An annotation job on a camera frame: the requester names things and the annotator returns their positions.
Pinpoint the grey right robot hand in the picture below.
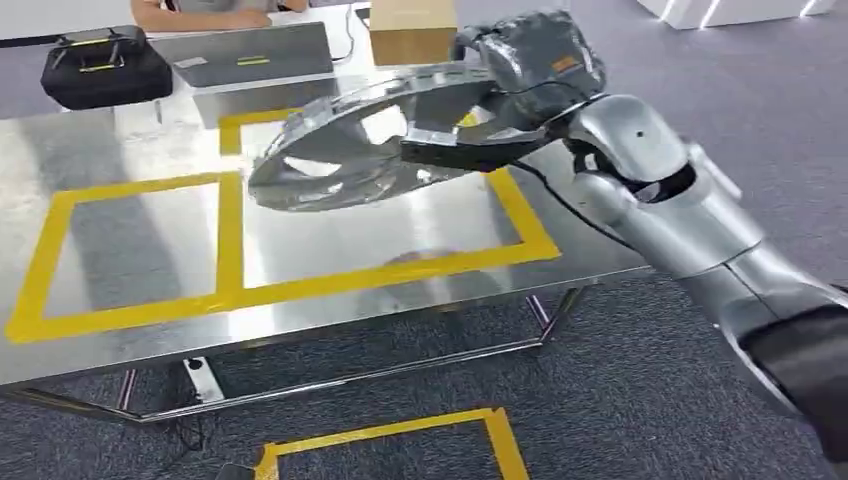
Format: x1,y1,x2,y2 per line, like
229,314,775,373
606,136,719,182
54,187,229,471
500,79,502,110
399,9,608,175

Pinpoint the silver wheel hubcap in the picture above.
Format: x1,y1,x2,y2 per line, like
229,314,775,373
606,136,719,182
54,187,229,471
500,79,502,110
247,62,566,214

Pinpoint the cardboard box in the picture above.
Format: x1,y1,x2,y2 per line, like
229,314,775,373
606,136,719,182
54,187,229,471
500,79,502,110
368,0,459,68

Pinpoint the steel bench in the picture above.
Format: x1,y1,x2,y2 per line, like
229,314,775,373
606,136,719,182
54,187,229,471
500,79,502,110
0,5,655,426

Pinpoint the grey laptop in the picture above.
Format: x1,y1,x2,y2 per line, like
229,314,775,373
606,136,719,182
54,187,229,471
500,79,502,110
150,21,335,90

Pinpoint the person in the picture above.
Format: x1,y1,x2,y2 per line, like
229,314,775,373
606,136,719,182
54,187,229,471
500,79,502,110
129,0,311,34

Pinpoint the yellow bench tape outline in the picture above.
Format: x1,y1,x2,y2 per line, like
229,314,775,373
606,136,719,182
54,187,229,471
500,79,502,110
4,105,564,346

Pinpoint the yellow floor tape outline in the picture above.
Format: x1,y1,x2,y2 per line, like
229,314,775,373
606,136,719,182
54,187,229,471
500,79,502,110
253,406,532,480

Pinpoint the black carry bag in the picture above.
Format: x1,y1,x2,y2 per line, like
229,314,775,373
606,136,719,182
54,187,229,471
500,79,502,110
40,25,175,112

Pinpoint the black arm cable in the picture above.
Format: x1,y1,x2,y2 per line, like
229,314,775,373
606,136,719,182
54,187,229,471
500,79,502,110
508,157,639,252

